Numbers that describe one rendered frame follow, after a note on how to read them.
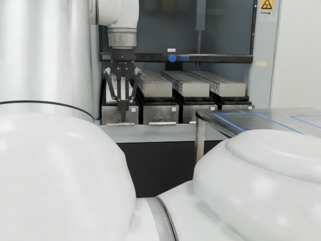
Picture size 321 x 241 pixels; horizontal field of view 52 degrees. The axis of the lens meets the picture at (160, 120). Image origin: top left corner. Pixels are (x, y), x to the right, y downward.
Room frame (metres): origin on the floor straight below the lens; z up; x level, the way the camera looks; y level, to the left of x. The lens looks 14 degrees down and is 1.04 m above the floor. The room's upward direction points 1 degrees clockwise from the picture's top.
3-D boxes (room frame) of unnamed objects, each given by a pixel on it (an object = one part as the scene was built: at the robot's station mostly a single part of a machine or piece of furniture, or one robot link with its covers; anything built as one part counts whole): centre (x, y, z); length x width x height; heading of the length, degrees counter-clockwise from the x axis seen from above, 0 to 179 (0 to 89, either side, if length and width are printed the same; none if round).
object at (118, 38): (1.05, 0.13, 1.05); 0.09 x 0.09 x 0.06
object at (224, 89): (1.33, -0.29, 0.85); 0.12 x 0.02 x 0.06; 98
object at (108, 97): (1.36, 0.18, 0.83); 0.30 x 0.10 x 0.06; 9
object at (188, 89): (1.31, -0.14, 0.85); 0.12 x 0.02 x 0.06; 98
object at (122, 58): (1.05, 0.12, 0.97); 0.08 x 0.07 x 0.09; 95
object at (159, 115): (1.51, 0.05, 0.78); 0.73 x 0.14 x 0.09; 9
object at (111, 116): (1.49, 0.20, 0.78); 0.73 x 0.14 x 0.09; 9
